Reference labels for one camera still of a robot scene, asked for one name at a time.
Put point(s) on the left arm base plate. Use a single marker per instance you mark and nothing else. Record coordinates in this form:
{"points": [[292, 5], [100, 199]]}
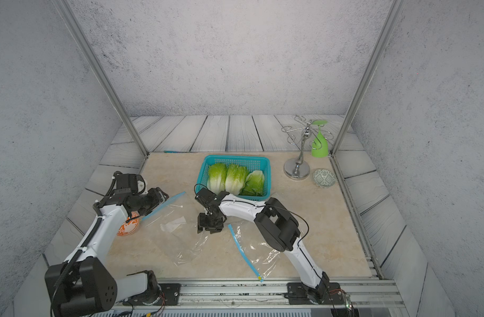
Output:
{"points": [[166, 294]]}

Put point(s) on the left aluminium frame post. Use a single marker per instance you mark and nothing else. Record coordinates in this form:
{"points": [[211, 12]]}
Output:
{"points": [[82, 42]]}

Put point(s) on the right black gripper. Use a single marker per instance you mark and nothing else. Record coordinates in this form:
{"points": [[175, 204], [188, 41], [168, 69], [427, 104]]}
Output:
{"points": [[201, 224]]}

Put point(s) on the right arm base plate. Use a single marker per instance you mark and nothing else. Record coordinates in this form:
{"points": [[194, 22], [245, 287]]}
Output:
{"points": [[300, 294]]}

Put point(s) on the right aluminium frame post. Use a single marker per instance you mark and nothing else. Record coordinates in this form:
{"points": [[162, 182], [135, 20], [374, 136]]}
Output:
{"points": [[378, 50]]}

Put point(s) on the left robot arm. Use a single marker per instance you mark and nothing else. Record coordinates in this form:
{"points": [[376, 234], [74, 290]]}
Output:
{"points": [[82, 285]]}

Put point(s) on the orange patterned bowl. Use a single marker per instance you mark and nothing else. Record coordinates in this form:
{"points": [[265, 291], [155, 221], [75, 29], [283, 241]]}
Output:
{"points": [[131, 224]]}

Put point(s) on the green plastic goblet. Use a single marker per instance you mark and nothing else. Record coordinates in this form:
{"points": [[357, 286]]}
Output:
{"points": [[320, 145]]}

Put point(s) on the silver metal cup rack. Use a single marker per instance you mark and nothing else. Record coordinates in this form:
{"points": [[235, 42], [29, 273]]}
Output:
{"points": [[298, 168]]}

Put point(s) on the teal plastic basket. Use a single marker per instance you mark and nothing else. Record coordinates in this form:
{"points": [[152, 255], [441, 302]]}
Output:
{"points": [[252, 163]]}

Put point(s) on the aluminium frame post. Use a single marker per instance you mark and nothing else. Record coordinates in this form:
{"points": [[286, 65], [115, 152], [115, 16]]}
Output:
{"points": [[82, 42], [378, 50]]}

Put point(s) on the aluminium front rail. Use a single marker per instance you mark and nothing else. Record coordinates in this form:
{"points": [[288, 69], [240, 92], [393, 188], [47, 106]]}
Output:
{"points": [[369, 294]]}

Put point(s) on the chinese cabbage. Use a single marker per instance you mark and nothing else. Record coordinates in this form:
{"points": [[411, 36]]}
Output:
{"points": [[217, 174], [254, 184], [236, 177]]}

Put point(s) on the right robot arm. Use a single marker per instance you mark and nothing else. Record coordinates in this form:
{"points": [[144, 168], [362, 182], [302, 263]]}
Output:
{"points": [[278, 227]]}

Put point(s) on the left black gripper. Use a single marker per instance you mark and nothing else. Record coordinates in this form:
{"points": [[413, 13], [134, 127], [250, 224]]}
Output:
{"points": [[158, 197]]}

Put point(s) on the clear zipper bag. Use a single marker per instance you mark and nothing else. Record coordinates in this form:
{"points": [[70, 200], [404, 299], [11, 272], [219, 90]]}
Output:
{"points": [[173, 228], [263, 260]]}

